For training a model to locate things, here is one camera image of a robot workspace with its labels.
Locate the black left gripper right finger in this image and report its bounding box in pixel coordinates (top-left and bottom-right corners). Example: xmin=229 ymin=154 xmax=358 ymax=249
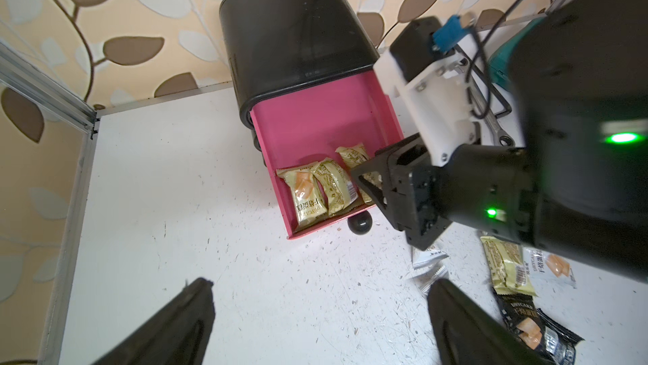
xmin=427 ymin=279 xmax=548 ymax=364

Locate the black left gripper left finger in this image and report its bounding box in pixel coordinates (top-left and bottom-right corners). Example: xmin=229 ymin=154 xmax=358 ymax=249
xmin=96 ymin=277 xmax=215 ymax=364

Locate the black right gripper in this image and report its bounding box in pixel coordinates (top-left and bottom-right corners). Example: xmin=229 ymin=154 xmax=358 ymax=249
xmin=350 ymin=133 xmax=452 ymax=250

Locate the white cookie packet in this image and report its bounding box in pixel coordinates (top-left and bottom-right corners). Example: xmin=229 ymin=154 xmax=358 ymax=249
xmin=411 ymin=245 xmax=449 ymax=295
xmin=521 ymin=247 xmax=576 ymax=288

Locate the gold cookie packet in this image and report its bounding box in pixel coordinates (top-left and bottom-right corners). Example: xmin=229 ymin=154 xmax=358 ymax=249
xmin=276 ymin=163 xmax=328 ymax=231
xmin=335 ymin=143 xmax=382 ymax=206
xmin=312 ymin=159 xmax=358 ymax=217

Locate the pink top drawer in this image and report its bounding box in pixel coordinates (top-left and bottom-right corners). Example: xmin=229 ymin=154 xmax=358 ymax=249
xmin=250 ymin=71 xmax=403 ymax=240

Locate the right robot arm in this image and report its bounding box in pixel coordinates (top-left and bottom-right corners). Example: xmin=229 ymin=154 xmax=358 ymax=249
xmin=350 ymin=0 xmax=647 ymax=282

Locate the black drawer cabinet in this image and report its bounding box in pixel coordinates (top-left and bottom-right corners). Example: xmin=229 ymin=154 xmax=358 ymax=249
xmin=219 ymin=0 xmax=379 ymax=150

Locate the black cookie packet orange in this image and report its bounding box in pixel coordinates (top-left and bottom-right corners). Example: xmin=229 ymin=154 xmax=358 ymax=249
xmin=495 ymin=293 xmax=546 ymax=353

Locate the black cookie packet right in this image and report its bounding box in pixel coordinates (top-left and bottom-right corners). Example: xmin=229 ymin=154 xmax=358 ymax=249
xmin=537 ymin=309 xmax=584 ymax=365

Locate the silver ratchet wrench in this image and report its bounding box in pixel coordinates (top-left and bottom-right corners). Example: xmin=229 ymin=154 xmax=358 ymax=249
xmin=468 ymin=79 xmax=516 ymax=147

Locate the black hex key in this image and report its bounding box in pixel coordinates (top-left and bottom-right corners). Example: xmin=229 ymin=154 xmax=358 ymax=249
xmin=455 ymin=45 xmax=512 ymax=119

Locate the green plastic tool case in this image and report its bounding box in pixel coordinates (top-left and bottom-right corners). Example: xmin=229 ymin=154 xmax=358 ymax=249
xmin=489 ymin=19 xmax=543 ymax=93

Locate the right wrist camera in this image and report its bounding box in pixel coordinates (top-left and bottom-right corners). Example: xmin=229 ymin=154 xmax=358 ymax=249
xmin=374 ymin=12 xmax=477 ymax=167

